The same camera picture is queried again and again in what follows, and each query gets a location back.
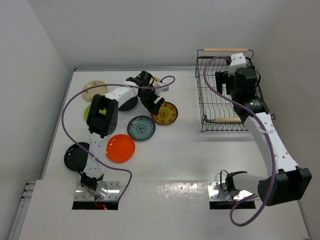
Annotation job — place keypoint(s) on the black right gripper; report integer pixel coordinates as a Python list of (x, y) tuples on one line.
[(223, 78)]

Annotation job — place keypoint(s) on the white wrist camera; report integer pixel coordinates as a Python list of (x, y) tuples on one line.
[(238, 60), (161, 87)]

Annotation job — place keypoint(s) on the blue floral plate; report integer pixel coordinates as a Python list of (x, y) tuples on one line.
[(141, 128)]

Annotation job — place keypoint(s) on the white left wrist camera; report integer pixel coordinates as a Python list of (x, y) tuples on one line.
[(161, 87)]

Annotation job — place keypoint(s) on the matte black plate near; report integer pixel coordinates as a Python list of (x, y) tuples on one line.
[(75, 159)]

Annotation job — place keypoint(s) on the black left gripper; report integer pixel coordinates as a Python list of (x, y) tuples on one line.
[(150, 105)]

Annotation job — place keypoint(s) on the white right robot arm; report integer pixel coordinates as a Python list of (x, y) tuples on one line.
[(286, 180)]

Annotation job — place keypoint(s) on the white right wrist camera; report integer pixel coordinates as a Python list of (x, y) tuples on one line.
[(238, 60)]

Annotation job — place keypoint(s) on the glossy black plate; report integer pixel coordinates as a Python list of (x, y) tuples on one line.
[(129, 105)]

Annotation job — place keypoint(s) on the cream plate with black mark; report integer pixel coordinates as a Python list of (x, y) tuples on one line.
[(155, 80)]

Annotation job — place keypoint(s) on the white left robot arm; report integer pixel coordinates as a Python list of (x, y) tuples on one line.
[(103, 118)]

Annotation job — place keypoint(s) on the cream plate left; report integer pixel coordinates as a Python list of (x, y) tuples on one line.
[(92, 88)]

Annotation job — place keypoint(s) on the black wire dish rack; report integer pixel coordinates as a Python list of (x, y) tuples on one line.
[(217, 111)]

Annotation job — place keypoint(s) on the yellow patterned plate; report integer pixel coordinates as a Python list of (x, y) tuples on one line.
[(167, 114)]

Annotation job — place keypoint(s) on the orange plate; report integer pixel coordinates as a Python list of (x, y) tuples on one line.
[(120, 148)]

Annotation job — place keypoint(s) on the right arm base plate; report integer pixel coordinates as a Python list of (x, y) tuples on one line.
[(217, 192)]

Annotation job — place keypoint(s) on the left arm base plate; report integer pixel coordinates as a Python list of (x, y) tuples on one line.
[(106, 191)]

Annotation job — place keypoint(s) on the green plate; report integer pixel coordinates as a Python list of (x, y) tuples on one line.
[(86, 112)]

